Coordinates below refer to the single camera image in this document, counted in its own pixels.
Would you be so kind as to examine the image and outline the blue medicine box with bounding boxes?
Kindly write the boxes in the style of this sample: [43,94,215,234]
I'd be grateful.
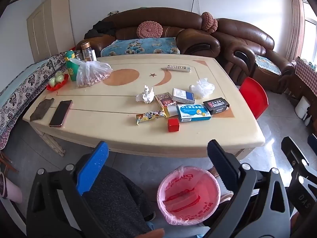
[176,104,212,123]

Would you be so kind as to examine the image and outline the pink round cushion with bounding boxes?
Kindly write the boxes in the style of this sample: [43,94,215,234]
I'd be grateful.
[201,12,218,34]
[137,21,163,39]

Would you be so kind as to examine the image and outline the red plastic stool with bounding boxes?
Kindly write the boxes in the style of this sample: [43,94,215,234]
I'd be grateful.
[239,77,269,120]

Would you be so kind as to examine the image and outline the white and blue box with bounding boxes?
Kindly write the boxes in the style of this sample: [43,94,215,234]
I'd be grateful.
[172,88,196,105]

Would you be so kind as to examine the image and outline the glass bottle with gold cap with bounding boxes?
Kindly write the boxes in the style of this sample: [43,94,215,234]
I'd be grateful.
[81,42,94,62]

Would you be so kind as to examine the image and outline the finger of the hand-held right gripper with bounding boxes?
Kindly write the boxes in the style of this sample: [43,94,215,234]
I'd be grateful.
[281,136,310,186]
[307,133,317,152]

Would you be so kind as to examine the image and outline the plastic bag of peanuts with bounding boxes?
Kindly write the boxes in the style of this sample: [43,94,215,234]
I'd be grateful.
[68,58,113,88]

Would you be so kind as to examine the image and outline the blue floral seat cover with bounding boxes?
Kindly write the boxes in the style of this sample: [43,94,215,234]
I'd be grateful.
[100,37,181,57]

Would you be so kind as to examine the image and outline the red plate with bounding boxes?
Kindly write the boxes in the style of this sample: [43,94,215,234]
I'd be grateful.
[47,74,69,91]

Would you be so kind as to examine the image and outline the brown leather sofa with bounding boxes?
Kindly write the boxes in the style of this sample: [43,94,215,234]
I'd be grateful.
[75,7,221,59]

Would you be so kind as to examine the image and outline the bin with pink bag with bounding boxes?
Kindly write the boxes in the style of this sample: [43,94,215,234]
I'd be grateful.
[157,165,221,226]

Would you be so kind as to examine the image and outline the white tissue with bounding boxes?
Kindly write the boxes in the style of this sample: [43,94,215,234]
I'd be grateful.
[135,85,156,104]

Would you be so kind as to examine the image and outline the green children's bottle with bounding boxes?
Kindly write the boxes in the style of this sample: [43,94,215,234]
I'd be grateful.
[64,50,80,82]

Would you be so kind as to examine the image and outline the smartphone with pink case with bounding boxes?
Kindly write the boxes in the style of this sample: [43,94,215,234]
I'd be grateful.
[49,100,73,128]

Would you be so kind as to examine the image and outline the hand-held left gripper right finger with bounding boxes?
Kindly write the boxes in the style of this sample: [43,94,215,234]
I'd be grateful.
[207,139,291,238]

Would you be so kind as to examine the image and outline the clear plastic bag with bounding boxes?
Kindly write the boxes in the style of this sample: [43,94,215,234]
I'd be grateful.
[189,78,215,98]

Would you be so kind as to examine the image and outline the white appliance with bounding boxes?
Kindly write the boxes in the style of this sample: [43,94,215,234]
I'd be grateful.
[296,96,311,119]

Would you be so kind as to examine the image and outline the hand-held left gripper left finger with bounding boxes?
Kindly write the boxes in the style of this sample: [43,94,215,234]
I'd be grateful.
[26,141,117,238]

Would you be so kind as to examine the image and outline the yellow snack wrapper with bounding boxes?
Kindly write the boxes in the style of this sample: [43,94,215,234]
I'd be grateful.
[135,110,165,125]

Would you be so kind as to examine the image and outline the patterned yellow-edged box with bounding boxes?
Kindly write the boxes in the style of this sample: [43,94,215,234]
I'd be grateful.
[154,92,179,118]

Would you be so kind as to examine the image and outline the black and white floral cover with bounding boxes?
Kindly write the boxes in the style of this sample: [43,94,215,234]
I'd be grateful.
[0,52,68,150]

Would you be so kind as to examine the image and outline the small red box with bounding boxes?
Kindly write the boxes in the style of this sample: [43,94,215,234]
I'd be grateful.
[168,118,180,132]

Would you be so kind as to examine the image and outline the checked tablecloth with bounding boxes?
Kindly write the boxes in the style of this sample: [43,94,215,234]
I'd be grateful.
[295,57,317,97]

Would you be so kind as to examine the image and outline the teal seat cover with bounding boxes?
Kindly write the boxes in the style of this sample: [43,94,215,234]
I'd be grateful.
[255,54,282,76]

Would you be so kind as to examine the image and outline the white remote control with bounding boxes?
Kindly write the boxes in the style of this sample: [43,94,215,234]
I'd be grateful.
[161,64,192,73]

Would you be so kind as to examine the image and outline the pink curtain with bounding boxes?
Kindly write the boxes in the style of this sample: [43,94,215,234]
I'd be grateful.
[285,0,306,62]

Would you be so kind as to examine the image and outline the black box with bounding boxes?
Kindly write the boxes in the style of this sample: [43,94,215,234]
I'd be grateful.
[203,98,230,115]

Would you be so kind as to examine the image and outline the window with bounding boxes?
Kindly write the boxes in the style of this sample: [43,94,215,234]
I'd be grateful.
[301,2,317,62]

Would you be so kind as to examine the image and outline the cream cabinet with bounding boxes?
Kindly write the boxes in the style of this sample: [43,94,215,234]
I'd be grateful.
[27,0,76,63]

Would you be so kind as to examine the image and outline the dark grey cloth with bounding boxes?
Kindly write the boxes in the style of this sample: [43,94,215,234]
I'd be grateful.
[30,98,55,122]

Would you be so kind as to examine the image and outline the pink flask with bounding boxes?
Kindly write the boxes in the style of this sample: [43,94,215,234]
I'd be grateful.
[0,172,23,204]

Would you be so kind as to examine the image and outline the dark clothes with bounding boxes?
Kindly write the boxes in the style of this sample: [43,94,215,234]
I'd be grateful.
[84,20,117,39]

